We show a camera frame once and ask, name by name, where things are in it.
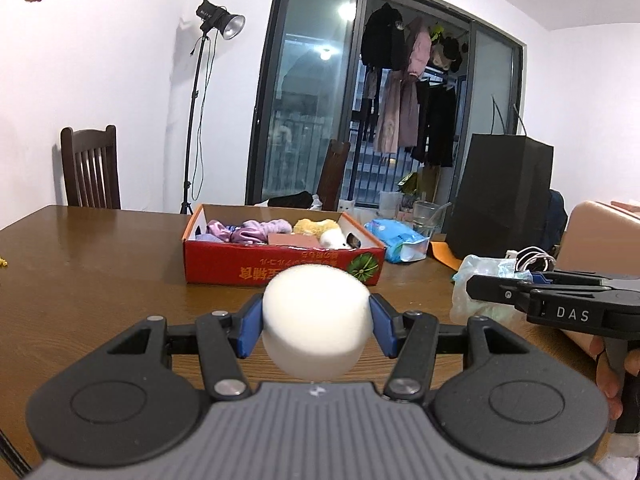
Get person's right hand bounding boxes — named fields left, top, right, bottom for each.
left=590, top=336, right=626, bottom=421

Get dark wooden slatted chair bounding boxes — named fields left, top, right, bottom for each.
left=60, top=125, right=122, bottom=209

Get lilac fluffy headband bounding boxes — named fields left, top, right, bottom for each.
left=242, top=219, right=293, bottom=236

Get clear plastic cup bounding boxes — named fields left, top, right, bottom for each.
left=412, top=201, right=442, bottom=238

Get dark blue backpack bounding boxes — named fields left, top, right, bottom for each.
left=542, top=189, right=569, bottom=256

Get orange paper envelope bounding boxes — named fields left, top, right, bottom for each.
left=430, top=241, right=463, bottom=273

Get black paper bag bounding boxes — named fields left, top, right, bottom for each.
left=445, top=95, right=555, bottom=273

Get white mesh bath puff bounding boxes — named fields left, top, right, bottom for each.
left=450, top=254, right=533, bottom=326

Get yellow plush toy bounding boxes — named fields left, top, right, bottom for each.
left=292, top=218, right=341, bottom=241

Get hanging black jacket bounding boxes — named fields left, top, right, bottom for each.
left=360, top=2, right=408, bottom=72

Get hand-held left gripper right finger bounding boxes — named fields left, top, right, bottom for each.
left=369, top=294, right=528, bottom=403

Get black framed glass door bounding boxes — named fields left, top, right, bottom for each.
left=247, top=0, right=526, bottom=211

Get studio light on stand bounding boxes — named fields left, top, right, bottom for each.
left=179, top=0, right=246, bottom=216

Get brown wooden chair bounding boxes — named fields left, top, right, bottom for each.
left=316, top=140, right=352, bottom=211

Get white round sponge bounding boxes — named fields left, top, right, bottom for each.
left=261, top=266, right=375, bottom=381

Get hanging dark caps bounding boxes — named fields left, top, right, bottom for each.
left=430, top=22, right=469, bottom=74

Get white charger with cable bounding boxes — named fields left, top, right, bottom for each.
left=505, top=246, right=557, bottom=273

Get hanging pink coat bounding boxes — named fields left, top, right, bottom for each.
left=374, top=17, right=432, bottom=153

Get clear plastic container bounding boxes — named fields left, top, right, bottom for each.
left=379, top=191, right=404, bottom=221

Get hanging black trousers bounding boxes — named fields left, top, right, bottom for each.
left=410, top=77, right=458, bottom=168

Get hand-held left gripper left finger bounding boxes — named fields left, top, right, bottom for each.
left=107, top=294, right=266, bottom=403

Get yellow green package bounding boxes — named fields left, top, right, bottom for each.
left=397, top=172, right=422, bottom=202

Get red cardboard box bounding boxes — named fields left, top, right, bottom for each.
left=181, top=203, right=387, bottom=287

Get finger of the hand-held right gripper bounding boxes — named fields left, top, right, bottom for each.
left=530, top=270, right=640, bottom=286
left=466, top=274, right=617, bottom=312

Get blue wet wipes pack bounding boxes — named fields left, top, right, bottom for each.
left=364, top=218, right=431, bottom=264

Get purple satin scrunchie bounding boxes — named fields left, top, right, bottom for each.
left=230, top=224, right=271, bottom=246

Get black cloth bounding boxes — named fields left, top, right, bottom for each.
left=267, top=191, right=316, bottom=208

